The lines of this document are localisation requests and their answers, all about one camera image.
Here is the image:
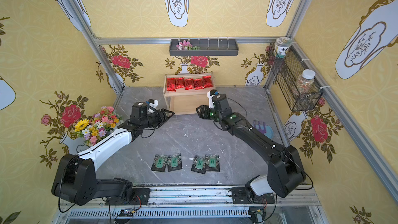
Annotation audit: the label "wooden two-tier shelf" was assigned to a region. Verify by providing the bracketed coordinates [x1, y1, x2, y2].
[163, 72, 215, 115]

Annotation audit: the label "red tea bag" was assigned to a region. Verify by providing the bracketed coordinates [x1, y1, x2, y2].
[166, 78, 177, 92]
[184, 78, 195, 90]
[176, 77, 185, 89]
[202, 75, 213, 88]
[193, 78, 204, 90]

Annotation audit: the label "green tea bag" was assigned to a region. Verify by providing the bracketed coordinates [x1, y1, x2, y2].
[151, 154, 169, 172]
[191, 155, 206, 174]
[205, 155, 220, 172]
[167, 153, 182, 172]

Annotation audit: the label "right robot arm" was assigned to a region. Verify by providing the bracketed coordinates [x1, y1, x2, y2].
[196, 90, 307, 198]

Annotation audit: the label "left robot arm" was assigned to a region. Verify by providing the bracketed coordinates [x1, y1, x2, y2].
[51, 102, 175, 206]

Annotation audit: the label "artificial flower bouquet in vase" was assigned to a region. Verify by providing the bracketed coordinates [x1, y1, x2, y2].
[73, 106, 122, 153]

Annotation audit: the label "small pink flowers in tray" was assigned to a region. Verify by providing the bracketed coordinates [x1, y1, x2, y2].
[176, 40, 199, 51]

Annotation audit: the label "clear jar white lid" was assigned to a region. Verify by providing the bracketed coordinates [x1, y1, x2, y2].
[293, 69, 316, 95]

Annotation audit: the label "jar with patterned lid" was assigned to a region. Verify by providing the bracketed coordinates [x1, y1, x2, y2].
[274, 37, 293, 59]

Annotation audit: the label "small circuit board left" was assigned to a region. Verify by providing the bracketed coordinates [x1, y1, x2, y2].
[119, 208, 136, 217]

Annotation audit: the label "small circuit board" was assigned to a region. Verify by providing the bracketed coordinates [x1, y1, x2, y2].
[249, 209, 264, 224]
[119, 208, 136, 217]

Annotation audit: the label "small circuit board right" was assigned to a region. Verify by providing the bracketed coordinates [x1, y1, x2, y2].
[249, 209, 264, 224]

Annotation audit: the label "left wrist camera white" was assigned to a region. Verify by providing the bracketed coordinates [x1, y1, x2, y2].
[146, 99, 159, 109]

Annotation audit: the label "grey wall tray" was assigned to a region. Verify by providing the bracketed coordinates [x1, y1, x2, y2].
[169, 38, 239, 57]

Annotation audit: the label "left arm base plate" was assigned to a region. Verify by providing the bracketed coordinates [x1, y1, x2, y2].
[123, 188, 150, 206]

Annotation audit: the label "black wire wall basket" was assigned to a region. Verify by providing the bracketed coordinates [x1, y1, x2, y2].
[271, 47, 323, 112]

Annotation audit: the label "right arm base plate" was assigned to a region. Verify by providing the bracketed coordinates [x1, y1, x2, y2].
[228, 187, 276, 204]

